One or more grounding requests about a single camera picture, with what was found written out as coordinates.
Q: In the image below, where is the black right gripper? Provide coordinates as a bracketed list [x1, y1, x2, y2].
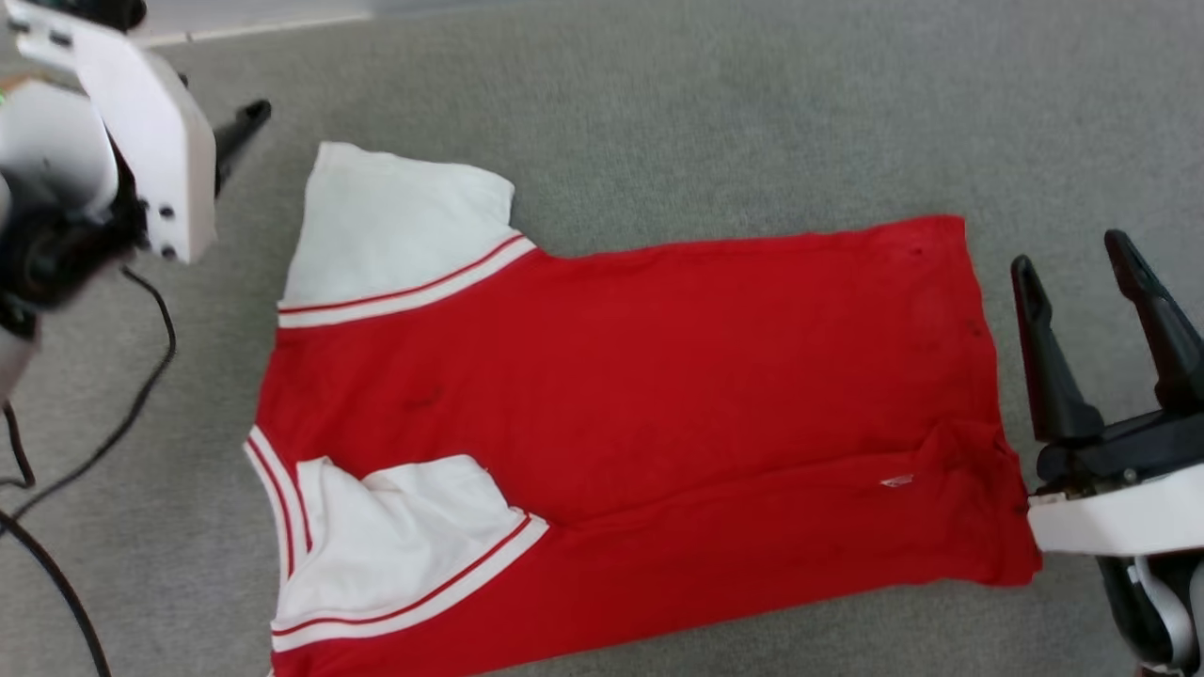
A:
[1010, 228, 1204, 499]

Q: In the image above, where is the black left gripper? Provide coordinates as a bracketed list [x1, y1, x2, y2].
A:
[0, 98, 274, 341]

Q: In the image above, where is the red and white jersey shirt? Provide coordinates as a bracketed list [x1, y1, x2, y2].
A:
[242, 141, 1044, 677]

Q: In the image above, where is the grey fabric sofa cushion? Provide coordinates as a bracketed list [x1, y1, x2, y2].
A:
[0, 0, 1204, 677]

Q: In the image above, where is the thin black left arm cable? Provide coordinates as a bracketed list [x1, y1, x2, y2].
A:
[0, 266, 180, 537]

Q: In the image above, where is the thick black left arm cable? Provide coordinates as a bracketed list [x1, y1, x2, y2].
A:
[0, 508, 114, 677]

